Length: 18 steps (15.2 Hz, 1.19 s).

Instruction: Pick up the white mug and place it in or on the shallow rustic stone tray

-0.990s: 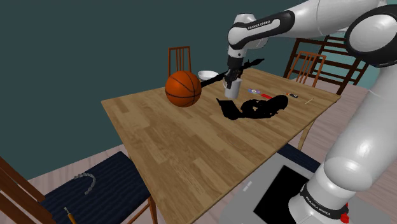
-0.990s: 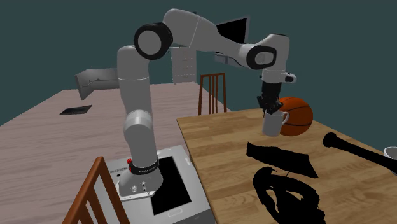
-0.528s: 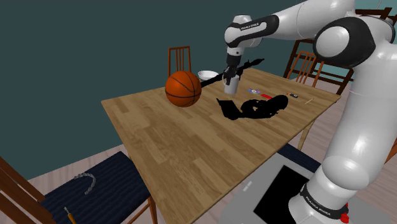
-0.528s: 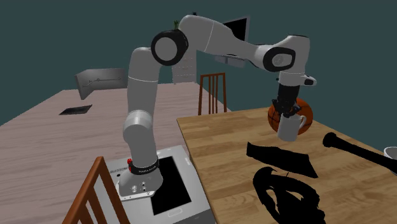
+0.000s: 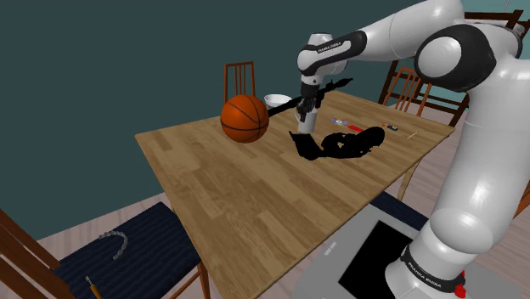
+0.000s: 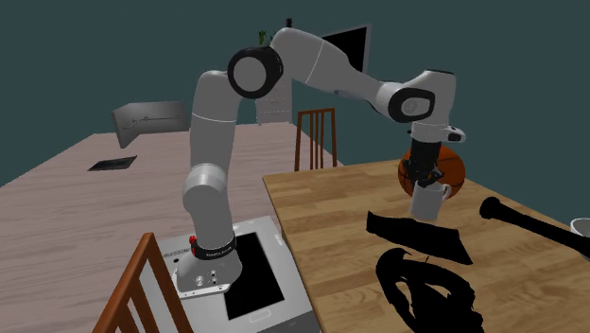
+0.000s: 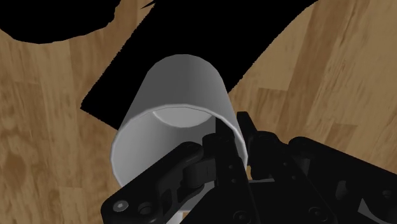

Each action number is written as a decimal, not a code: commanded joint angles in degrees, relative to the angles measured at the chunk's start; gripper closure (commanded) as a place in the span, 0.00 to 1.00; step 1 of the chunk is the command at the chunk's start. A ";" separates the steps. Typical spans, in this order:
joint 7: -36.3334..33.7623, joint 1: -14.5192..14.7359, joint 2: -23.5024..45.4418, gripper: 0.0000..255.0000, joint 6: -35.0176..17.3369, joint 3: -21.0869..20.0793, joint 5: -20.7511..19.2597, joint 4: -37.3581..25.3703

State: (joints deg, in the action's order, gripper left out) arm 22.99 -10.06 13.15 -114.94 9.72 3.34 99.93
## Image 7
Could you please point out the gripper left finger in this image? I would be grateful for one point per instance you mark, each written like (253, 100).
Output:
(173, 173)

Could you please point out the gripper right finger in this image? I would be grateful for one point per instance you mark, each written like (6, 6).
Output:
(325, 173)

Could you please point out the grey cylindrical cup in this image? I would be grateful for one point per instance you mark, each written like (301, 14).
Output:
(183, 86)

